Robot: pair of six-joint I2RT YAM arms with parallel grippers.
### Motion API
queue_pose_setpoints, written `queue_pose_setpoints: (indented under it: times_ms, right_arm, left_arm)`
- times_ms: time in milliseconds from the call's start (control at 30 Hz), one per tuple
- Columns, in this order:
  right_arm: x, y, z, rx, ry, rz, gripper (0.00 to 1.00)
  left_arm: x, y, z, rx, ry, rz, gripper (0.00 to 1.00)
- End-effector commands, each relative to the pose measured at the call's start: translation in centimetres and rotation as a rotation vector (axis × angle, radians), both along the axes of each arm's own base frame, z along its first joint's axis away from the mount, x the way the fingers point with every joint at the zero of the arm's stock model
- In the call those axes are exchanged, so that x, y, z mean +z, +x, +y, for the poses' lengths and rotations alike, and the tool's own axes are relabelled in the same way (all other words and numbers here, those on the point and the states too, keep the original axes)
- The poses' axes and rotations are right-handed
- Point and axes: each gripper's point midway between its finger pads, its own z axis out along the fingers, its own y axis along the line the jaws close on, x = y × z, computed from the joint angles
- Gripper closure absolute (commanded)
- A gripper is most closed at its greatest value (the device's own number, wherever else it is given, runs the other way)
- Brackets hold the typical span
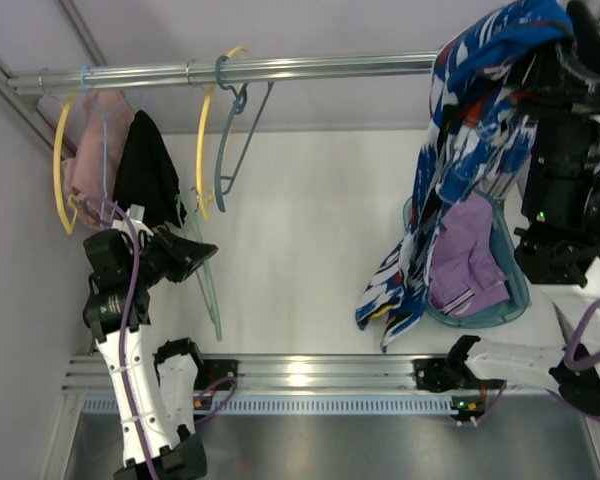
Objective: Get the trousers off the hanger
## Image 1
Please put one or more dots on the yellow plastic hanger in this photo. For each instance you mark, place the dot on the yellow plastic hanger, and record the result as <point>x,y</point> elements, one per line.
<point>67,221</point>
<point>204,195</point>

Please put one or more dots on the aluminium hanging rail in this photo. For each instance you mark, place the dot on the aluminium hanging rail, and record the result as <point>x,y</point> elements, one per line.
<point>224,72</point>

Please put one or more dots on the aluminium frame post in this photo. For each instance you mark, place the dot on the aluminium frame post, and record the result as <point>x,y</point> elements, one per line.
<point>38,39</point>

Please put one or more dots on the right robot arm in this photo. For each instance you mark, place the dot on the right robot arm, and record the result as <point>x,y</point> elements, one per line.
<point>559,252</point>

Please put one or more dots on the pink garment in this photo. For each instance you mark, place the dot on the pink garment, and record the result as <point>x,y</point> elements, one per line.
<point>68,171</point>

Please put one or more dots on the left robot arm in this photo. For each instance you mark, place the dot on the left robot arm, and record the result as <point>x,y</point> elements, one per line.
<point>153,388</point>

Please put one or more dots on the light blue wire hanger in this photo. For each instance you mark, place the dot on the light blue wire hanger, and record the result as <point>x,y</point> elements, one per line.
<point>109,114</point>

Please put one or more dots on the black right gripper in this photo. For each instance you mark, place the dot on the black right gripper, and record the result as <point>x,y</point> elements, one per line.
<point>558,84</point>

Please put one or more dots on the teal plastic basket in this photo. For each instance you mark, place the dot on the teal plastic basket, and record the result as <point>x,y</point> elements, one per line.
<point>502,249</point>

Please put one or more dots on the black garment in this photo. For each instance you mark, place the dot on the black garment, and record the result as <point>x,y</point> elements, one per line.
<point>147,177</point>

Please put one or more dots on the mint green plastic hanger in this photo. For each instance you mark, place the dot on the mint green plastic hanger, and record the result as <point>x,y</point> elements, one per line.
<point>206,283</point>

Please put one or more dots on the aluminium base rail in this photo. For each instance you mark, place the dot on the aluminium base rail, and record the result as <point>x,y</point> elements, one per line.
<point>287,374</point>

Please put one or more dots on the blue red white patterned trousers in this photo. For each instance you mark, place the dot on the blue red white patterned trousers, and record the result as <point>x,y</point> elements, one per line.
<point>473,126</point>

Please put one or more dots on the slotted cable duct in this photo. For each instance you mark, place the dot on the slotted cable duct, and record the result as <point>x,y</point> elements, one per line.
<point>251,404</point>

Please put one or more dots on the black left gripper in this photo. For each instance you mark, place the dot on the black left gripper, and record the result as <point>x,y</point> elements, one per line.
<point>169,255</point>

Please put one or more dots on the purple garment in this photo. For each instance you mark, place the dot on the purple garment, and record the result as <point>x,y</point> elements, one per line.
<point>464,278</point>

